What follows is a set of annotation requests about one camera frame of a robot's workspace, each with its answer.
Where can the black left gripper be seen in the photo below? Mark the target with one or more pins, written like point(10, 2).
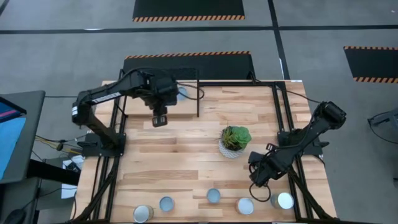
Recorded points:
point(163, 90)

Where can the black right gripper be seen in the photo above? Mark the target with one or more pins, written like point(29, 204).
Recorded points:
point(264, 166)

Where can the short yellow pineapple rings can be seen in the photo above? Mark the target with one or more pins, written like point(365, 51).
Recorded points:
point(244, 206)

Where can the tall orange beans can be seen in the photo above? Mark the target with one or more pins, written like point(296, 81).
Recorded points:
point(283, 200)

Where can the green peach-print can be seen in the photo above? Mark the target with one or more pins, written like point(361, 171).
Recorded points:
point(213, 195)

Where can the blue tomatoes can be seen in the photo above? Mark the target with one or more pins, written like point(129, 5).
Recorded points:
point(167, 203)

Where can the tall green peas can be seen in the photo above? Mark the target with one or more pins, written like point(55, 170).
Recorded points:
point(143, 213)

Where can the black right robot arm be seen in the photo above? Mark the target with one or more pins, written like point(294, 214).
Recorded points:
point(308, 137)

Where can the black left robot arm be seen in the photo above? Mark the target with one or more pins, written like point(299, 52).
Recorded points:
point(102, 96)

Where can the white triangle-pattern plant pot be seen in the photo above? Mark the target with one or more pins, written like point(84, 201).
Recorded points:
point(228, 153)

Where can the dark green spiky succulent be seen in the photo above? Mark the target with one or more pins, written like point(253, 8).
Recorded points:
point(231, 143)

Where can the light green rosette succulent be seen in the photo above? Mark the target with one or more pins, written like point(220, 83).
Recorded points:
point(242, 136)

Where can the thin-leaved grassy air plant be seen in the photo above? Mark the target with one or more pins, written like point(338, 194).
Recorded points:
point(226, 133)

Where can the black hazard-striped floor mat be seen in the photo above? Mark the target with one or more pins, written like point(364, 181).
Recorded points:
point(217, 67)
point(371, 62)
point(188, 7)

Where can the white paper sheet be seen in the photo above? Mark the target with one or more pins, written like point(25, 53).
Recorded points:
point(76, 161)
point(69, 190)

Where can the black desk bar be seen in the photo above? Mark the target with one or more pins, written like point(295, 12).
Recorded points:
point(53, 172)

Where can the computer monitor with blue screen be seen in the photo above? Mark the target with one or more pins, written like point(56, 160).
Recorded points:
point(11, 146)

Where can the black computer mouse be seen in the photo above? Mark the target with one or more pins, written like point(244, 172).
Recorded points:
point(14, 216)

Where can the black aluminium rig frame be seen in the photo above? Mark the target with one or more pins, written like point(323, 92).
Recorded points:
point(281, 102)

